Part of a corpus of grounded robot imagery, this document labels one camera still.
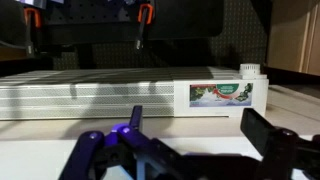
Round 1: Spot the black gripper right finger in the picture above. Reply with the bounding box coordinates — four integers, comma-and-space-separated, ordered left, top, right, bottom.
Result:
240, 107, 320, 180

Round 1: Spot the wooden cabinet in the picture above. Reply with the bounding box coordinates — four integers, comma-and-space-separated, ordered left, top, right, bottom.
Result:
266, 0, 320, 77

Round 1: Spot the black clamped board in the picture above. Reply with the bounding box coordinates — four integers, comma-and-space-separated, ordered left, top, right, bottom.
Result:
41, 0, 225, 46

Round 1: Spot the black pegboard panel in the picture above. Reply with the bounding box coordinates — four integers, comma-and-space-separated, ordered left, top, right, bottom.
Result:
43, 0, 270, 71

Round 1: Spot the white thermostat knob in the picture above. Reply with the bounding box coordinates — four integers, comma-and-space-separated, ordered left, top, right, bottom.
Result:
238, 63, 263, 80

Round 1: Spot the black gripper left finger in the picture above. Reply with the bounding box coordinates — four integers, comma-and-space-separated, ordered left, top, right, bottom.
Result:
59, 105, 208, 180

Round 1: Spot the orange black clamp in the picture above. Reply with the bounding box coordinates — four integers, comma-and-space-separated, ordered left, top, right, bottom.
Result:
134, 3, 154, 51
23, 7, 43, 56

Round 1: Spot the white radiator heater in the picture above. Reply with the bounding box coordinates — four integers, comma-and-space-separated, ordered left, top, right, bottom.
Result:
0, 65, 270, 121

